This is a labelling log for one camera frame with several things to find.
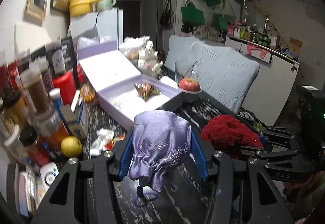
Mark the light blue quilted sofa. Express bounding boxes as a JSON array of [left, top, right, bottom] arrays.
[[164, 35, 259, 114]]

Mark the green tote bag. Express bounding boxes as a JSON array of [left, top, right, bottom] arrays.
[[181, 0, 205, 26]]

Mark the cream cartoon water bottle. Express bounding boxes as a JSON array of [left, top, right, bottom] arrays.
[[137, 40, 163, 78]]

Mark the red fuzzy soft object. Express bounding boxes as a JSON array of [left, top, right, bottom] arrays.
[[201, 115, 263, 150]]

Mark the clear plastic bag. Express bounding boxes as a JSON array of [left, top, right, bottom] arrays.
[[118, 36, 150, 62]]

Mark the blue white carton box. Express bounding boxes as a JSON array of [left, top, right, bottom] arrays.
[[60, 102, 88, 139]]

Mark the white mini fridge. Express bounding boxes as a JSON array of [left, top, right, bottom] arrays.
[[70, 8, 124, 46]]

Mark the purple satin drawstring pouch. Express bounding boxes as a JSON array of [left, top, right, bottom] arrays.
[[128, 110, 192, 192]]

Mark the gold patterned pouch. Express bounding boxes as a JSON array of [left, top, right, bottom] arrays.
[[133, 83, 161, 101]]

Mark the yellow enamel pot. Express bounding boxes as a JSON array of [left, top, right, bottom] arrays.
[[69, 0, 102, 17]]

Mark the glass cup with straw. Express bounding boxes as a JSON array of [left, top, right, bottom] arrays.
[[175, 61, 196, 83]]

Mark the lavender gift box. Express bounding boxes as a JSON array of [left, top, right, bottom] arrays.
[[77, 40, 182, 129]]

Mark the orange contents jar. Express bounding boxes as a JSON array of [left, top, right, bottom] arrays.
[[35, 109, 69, 151]]

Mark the crumpled white tissue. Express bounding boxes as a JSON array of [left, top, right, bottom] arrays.
[[89, 128, 114, 157]]

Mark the wall intercom panel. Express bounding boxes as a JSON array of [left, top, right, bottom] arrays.
[[24, 0, 47, 26]]

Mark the black snack bag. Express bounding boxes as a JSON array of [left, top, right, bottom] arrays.
[[45, 37, 75, 78]]

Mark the brown grain jar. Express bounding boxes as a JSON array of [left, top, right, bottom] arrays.
[[20, 65, 51, 114]]

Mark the metal bowl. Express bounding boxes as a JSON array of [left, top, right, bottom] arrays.
[[179, 88, 202, 103]]

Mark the yellow honeycomb snack pack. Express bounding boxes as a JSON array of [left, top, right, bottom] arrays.
[[80, 83, 98, 104]]

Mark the white round device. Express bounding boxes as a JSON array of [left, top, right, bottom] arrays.
[[40, 162, 59, 189]]

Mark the red apple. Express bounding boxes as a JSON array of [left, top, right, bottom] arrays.
[[178, 78, 200, 92]]

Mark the red plastic canister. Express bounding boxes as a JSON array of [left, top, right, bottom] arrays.
[[52, 72, 77, 104]]

